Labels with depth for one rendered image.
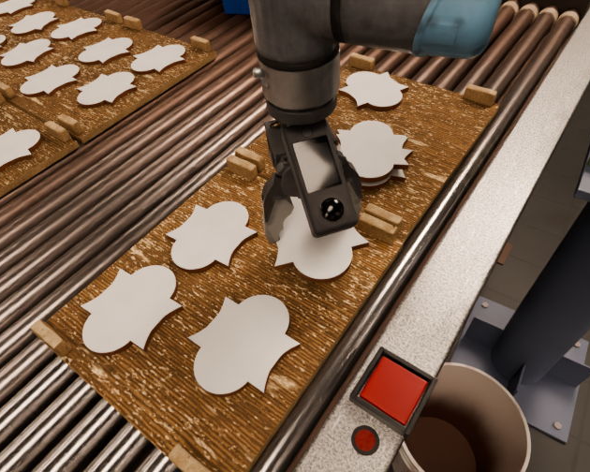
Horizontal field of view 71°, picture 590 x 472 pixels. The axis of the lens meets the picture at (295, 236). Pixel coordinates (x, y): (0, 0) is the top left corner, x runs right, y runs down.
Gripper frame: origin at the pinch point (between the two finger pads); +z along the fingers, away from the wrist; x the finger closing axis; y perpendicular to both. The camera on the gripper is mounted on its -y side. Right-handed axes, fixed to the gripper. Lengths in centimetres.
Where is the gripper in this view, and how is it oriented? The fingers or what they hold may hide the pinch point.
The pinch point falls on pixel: (314, 233)
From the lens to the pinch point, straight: 55.5
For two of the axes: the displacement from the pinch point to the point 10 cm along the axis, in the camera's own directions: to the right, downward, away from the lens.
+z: 0.7, 6.1, 7.9
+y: -2.5, -7.5, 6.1
